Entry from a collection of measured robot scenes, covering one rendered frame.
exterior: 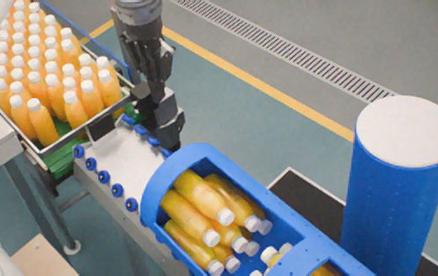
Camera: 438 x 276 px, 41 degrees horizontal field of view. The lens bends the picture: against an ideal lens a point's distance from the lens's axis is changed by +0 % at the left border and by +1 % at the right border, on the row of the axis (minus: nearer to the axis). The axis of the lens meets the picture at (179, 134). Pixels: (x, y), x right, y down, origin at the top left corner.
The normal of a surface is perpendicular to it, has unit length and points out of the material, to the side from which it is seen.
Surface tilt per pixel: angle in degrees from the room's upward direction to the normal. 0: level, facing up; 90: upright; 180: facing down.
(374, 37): 0
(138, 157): 0
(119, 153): 0
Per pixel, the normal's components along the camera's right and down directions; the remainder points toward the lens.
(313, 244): 0.20, -0.83
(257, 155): -0.14, -0.66
